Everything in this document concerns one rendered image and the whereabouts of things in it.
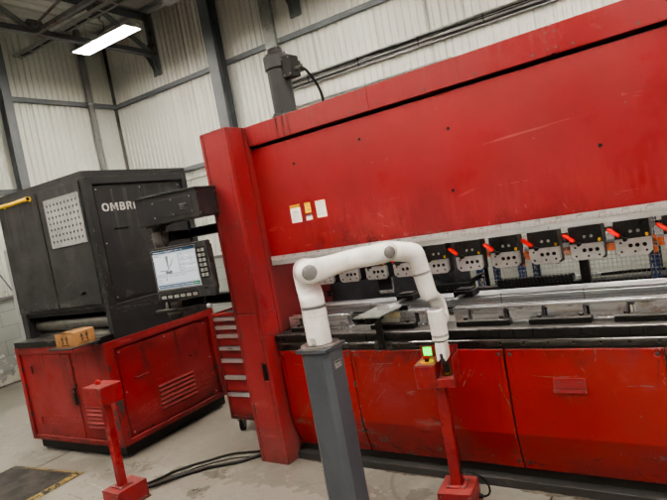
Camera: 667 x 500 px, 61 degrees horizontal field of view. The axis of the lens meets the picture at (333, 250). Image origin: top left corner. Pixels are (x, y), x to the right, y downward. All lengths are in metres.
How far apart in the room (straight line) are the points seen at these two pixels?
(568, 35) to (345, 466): 2.26
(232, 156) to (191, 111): 6.34
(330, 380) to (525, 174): 1.40
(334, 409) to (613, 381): 1.31
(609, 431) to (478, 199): 1.28
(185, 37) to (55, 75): 2.32
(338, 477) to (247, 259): 1.59
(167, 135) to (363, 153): 7.44
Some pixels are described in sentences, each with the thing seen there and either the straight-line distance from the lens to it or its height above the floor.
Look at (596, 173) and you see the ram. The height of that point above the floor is 1.58.
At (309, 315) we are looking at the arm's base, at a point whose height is 1.16.
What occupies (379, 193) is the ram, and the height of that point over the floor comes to 1.68.
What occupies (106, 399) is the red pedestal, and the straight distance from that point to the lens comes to 3.96.
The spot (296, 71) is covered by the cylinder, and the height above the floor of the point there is 2.57.
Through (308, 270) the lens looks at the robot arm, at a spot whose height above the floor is 1.38.
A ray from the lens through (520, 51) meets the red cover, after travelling 3.04.
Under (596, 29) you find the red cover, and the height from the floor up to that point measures 2.21.
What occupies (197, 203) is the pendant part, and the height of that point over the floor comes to 1.83.
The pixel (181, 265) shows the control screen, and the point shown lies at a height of 1.46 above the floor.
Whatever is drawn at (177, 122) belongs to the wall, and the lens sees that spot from 10.38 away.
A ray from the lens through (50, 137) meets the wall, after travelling 10.61.
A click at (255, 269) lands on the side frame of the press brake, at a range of 3.81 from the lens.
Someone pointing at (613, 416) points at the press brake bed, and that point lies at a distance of 3.07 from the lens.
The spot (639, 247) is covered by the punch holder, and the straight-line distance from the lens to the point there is 2.93.
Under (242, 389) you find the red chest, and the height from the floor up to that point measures 0.37.
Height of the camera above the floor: 1.60
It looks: 3 degrees down
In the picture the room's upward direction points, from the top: 10 degrees counter-clockwise
